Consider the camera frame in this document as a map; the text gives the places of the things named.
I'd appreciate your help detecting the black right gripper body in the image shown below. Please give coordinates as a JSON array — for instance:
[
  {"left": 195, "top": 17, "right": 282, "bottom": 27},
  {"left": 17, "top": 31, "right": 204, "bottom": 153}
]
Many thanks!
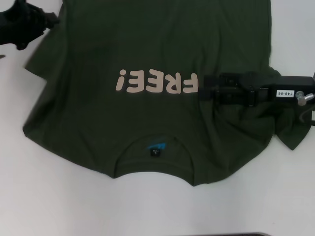
[{"left": 243, "top": 71, "right": 315, "bottom": 107}]

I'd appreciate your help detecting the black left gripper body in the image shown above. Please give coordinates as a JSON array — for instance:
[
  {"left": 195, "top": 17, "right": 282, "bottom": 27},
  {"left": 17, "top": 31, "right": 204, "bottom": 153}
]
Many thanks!
[{"left": 0, "top": 0, "right": 46, "bottom": 46}]

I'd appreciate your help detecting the dark green FREE t-shirt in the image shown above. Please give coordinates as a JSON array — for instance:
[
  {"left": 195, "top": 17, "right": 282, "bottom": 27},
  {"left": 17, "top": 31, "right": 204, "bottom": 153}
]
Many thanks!
[{"left": 22, "top": 0, "right": 313, "bottom": 187}]

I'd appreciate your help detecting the silver right wrist cable plug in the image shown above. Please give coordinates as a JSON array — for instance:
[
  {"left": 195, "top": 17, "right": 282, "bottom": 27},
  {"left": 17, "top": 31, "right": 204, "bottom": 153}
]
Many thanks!
[{"left": 296, "top": 90, "right": 308, "bottom": 106}]

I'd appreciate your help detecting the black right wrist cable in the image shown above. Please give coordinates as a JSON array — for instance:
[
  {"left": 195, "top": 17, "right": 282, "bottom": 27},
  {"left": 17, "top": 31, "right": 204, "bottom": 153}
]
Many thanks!
[{"left": 298, "top": 104, "right": 315, "bottom": 127}]

